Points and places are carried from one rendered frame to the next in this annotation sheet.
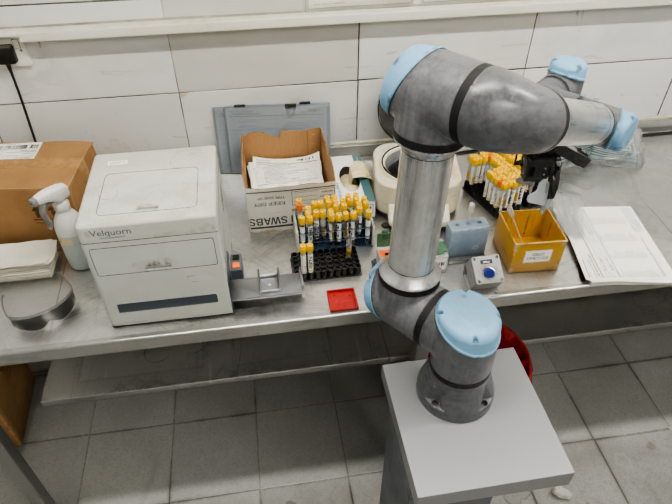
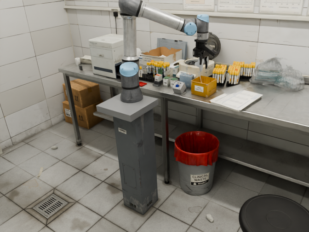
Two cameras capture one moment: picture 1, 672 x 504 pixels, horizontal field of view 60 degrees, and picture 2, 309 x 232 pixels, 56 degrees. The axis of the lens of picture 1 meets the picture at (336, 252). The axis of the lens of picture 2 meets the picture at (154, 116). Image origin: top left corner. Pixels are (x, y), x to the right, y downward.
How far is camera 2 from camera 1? 1.70 m
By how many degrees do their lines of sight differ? 40
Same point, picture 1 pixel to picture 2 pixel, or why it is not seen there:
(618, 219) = (250, 95)
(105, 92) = not seen: hidden behind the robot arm
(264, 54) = not seen: hidden behind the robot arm
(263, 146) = (165, 52)
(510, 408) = (137, 104)
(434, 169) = (124, 21)
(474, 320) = (127, 66)
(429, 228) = (126, 40)
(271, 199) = (148, 59)
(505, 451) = (123, 107)
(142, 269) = (98, 56)
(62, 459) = (92, 135)
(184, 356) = not seen: hidden behind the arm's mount
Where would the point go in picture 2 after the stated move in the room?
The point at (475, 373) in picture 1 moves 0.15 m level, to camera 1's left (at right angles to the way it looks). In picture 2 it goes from (124, 82) to (110, 78)
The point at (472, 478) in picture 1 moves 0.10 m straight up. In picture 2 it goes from (109, 107) to (107, 93)
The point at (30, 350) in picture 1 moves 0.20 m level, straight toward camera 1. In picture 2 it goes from (76, 72) to (69, 80)
